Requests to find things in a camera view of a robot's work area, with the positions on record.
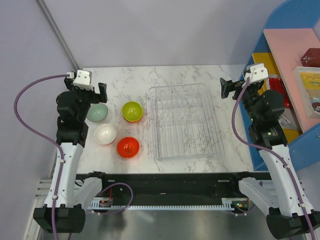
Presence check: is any orange bowl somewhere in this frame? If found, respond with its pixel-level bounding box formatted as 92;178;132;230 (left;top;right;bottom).
122;113;144;123
116;136;140;159

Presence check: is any red snack packet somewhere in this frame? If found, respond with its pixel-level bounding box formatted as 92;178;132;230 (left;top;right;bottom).
266;74;293;109

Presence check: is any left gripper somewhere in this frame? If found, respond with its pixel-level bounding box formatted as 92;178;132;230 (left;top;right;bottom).
64;78;107;122

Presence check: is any white bowl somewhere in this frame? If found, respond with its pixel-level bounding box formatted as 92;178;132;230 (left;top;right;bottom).
94;123;117;145

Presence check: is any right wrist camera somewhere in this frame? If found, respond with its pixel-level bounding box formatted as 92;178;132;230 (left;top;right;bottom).
243;63;269;85

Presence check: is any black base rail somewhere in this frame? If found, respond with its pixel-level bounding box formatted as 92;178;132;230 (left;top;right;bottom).
76;171;271;205

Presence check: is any silver foil packet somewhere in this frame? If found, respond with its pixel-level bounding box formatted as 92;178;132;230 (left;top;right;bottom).
278;108;301;131

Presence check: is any yellow shelf board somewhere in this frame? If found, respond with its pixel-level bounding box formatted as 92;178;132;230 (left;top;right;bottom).
252;52;302;143

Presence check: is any pale green ceramic bowl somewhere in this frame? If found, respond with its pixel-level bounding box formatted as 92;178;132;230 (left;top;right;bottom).
86;103;109;122

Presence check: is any purple cable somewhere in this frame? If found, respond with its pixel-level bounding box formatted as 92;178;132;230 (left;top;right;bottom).
231;77;316;240
13;73;73;240

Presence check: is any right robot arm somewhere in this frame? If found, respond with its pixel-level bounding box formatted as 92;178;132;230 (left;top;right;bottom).
220;78;320;240

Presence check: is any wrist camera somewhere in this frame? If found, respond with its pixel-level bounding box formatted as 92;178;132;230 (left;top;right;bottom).
243;63;269;85
73;69;94;91

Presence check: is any pink shelf board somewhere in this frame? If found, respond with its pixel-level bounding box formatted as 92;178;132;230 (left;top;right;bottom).
263;28;320;132

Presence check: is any dark red box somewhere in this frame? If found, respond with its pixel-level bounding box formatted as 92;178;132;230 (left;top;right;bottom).
300;48;320;68

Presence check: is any white cable duct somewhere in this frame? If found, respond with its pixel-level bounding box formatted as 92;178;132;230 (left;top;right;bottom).
88;197;248;212

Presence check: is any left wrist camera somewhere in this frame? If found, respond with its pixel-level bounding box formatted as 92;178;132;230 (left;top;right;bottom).
73;69;94;91

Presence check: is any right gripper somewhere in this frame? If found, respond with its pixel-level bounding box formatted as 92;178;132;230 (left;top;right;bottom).
220;77;263;124

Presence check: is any white wire dish rack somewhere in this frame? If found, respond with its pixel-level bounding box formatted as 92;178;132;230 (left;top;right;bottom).
149;83;221;160

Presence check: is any white framed picture book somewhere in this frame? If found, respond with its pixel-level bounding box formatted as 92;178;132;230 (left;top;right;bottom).
293;66;320;119

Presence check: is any blue shelf unit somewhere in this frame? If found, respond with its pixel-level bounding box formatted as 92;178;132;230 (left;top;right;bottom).
234;0;320;172

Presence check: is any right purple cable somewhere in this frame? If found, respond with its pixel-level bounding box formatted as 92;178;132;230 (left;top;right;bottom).
231;77;316;240

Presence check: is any orange bowl front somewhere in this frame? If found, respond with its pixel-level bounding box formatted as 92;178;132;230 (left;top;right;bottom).
116;136;140;159

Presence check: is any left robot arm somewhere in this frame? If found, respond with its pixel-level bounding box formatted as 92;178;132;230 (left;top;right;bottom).
33;77;110;238

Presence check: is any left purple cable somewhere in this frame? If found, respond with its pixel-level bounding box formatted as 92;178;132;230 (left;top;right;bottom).
13;73;73;240

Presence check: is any lime green bowl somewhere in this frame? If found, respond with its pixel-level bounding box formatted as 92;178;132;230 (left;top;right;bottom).
122;101;144;115

